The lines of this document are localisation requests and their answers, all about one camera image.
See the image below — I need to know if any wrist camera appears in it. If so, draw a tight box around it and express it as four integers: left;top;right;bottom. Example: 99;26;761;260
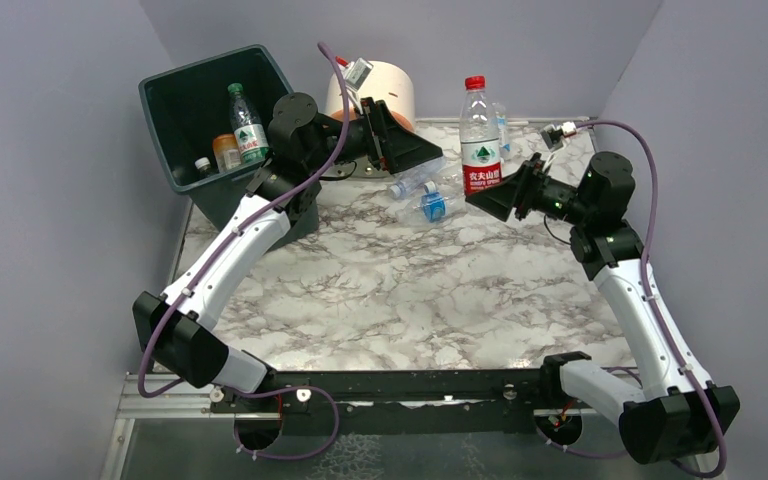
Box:
540;121;578;171
336;56;374;111

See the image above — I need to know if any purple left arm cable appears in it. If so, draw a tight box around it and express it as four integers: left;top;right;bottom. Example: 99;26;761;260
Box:
136;42;352;400

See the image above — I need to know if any green jasmine tea bottle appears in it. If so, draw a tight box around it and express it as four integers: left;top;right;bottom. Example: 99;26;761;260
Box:
194;157;217;178

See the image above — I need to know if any red label bottle red cap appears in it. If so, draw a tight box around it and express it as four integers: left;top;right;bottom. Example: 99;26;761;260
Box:
459;75;503;196

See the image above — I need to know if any green label water bottle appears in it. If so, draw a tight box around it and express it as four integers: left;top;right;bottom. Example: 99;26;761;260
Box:
227;83;270;166

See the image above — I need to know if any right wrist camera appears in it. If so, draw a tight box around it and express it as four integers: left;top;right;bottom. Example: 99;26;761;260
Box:
540;121;578;171

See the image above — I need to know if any aluminium frame rail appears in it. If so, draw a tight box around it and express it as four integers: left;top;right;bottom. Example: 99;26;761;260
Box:
99;374;246;480

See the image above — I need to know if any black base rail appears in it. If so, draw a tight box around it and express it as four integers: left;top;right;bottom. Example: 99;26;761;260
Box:
209;368;585;445

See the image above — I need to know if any orange label juice bottle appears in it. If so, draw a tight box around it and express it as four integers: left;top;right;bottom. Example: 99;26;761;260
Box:
212;134;242;172

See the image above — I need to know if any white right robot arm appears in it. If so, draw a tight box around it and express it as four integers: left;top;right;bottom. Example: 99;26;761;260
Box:
466;152;740;464

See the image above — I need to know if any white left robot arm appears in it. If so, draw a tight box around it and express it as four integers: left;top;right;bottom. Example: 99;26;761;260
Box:
132;93;443;394

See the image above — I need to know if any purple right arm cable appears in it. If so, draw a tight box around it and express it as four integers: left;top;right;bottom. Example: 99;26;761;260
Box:
536;119;728;480

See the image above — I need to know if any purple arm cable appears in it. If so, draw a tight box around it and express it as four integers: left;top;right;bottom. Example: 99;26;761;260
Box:
136;42;352;400
536;119;728;480

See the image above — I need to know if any round drawer cabinet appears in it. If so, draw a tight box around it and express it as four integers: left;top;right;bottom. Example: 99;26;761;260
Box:
324;60;417;179

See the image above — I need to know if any dark green plastic bin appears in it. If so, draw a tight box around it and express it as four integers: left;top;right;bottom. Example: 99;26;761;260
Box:
139;45;292;229

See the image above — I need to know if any clear bottle blue cap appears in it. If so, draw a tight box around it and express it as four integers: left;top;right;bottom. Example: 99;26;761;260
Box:
388;156;446;200

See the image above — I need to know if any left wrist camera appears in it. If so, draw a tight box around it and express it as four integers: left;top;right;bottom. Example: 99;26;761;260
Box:
336;56;374;111

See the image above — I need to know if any clear bottle blue white label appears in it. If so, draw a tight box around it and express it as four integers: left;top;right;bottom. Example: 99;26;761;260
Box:
493;102;511;162

